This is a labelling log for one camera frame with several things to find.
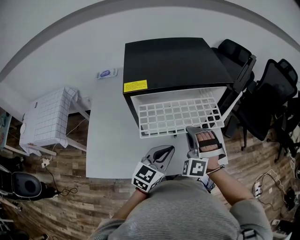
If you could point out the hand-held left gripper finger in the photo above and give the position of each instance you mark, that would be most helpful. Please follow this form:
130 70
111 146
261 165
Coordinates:
151 152
169 160

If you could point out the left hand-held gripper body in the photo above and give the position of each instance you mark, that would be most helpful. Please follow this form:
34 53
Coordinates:
145 175

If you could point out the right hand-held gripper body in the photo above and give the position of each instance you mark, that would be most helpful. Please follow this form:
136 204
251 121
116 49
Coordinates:
194 167

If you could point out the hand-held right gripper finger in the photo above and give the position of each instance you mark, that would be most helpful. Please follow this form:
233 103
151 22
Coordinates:
192 138

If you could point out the white wire fridge shelf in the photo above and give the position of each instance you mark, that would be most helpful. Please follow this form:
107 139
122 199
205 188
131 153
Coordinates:
145 135

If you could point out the person's left forearm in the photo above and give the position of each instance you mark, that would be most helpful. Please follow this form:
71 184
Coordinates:
131 204

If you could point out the person's right forearm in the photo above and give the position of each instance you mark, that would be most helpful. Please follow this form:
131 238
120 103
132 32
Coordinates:
229 187

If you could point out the black mini fridge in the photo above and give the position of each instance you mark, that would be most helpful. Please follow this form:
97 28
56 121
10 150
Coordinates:
173 63

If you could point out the person's right hand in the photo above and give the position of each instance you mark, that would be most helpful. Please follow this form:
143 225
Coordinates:
206 136

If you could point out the dark waist device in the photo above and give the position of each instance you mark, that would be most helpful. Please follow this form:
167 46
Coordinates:
207 184

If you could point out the person's grey knit sweater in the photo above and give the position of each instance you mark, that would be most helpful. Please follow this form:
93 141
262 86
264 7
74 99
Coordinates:
185 211

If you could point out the white power strip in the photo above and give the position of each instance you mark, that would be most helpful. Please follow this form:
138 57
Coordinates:
257 189

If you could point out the black mesh office chair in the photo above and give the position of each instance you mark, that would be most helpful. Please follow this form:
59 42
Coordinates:
264 110

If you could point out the white blue wipes packet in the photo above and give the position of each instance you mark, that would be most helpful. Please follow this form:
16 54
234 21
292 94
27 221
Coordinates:
106 74

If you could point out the black padded office chair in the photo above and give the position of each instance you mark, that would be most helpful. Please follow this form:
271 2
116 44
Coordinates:
230 54

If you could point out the black swivel office chair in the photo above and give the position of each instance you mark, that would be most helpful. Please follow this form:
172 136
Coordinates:
288 131

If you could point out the black lumpy bag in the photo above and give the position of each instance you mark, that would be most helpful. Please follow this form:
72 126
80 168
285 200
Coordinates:
290 198

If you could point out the white power adapter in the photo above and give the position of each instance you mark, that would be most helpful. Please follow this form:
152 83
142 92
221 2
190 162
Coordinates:
45 162

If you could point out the white checked tablecloth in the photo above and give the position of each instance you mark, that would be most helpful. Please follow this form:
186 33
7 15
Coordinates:
49 117

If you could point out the small teal table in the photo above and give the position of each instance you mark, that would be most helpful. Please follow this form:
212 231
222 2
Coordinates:
5 131

